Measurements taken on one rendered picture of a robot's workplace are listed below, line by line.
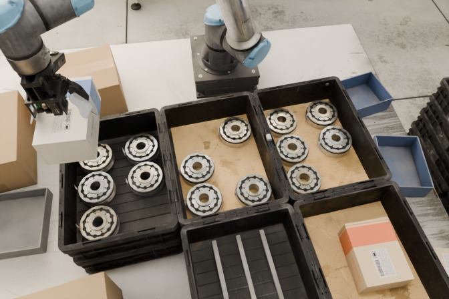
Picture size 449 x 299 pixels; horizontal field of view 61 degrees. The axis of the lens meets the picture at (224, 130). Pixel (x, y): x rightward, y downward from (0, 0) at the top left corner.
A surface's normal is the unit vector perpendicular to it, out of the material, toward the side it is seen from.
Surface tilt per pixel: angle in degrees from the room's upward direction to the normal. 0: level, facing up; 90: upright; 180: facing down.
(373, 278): 0
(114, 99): 90
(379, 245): 0
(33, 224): 0
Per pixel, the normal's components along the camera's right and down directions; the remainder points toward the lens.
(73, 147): 0.13, 0.81
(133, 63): 0.00, -0.58
